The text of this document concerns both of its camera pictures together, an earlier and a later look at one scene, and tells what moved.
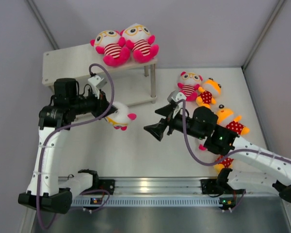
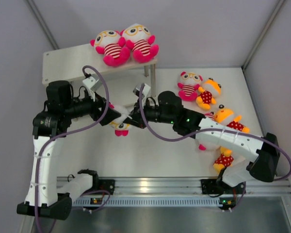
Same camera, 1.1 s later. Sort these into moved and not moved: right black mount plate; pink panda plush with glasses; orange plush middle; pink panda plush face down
Moved: pink panda plush face down
Not moved: orange plush middle; right black mount plate; pink panda plush with glasses
